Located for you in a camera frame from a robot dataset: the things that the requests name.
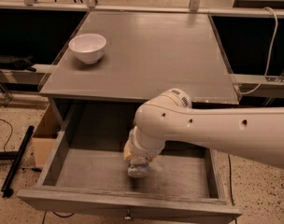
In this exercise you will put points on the aluminium frame rail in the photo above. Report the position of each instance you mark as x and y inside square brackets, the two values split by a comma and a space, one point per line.
[39, 6]

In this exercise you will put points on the white ceramic bowl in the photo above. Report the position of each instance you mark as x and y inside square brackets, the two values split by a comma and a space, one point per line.
[88, 48]

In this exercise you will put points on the black cloth on rail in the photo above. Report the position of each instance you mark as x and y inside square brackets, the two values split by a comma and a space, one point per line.
[16, 63]

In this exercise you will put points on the grey wooden cabinet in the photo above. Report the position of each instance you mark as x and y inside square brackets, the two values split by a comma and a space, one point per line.
[145, 55]

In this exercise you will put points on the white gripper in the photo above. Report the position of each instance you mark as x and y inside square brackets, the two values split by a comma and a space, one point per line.
[138, 149]

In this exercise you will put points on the open grey top drawer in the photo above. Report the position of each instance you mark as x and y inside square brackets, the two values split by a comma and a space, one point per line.
[88, 175]

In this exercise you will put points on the black metal stand bar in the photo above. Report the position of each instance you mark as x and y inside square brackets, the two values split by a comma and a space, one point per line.
[15, 158]

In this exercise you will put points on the blue plastic water bottle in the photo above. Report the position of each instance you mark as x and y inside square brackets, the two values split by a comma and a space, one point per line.
[138, 167]

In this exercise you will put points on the metal drawer knob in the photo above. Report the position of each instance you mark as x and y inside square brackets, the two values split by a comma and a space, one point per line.
[128, 216]

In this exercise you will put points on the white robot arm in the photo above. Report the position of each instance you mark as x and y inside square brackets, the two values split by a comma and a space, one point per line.
[255, 134]

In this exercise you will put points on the brown cardboard box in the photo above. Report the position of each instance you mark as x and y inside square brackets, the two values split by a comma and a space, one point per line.
[44, 137]

